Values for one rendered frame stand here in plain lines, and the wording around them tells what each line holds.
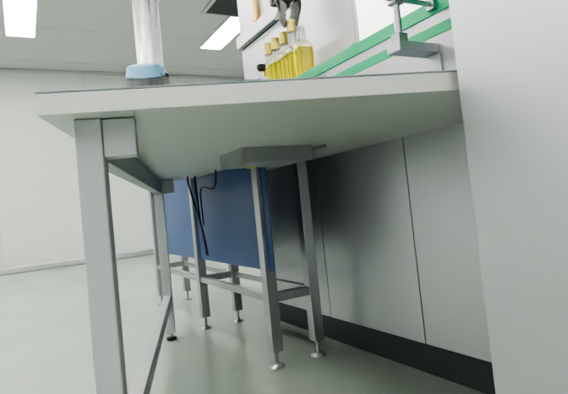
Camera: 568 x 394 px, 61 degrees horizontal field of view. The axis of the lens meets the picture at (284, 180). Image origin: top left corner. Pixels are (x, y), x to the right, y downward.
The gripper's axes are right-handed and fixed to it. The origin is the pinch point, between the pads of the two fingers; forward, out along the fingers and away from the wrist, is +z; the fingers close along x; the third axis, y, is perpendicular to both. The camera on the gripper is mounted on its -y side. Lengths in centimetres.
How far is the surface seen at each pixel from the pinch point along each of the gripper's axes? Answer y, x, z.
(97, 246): -64, 76, 66
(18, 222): 591, 98, 52
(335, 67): -28.9, 3.7, 24.2
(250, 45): 64, -14, -15
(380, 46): -49, 4, 25
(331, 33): -7.0, -12.0, 5.1
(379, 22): -31.3, -12.5, 10.5
